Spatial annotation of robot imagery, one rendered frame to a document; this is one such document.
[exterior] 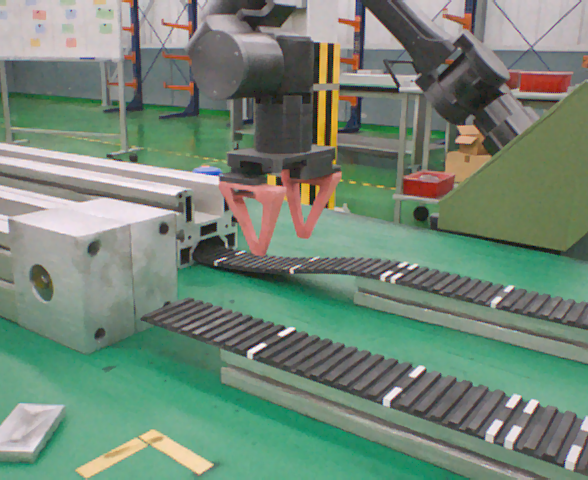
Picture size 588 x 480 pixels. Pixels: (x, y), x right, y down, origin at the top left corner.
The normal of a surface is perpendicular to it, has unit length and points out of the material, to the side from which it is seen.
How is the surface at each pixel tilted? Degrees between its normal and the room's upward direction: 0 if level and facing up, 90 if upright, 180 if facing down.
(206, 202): 90
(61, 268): 90
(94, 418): 0
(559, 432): 0
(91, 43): 90
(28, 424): 0
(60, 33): 90
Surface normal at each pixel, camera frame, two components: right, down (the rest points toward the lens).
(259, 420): 0.02, -0.96
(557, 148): -0.60, 0.22
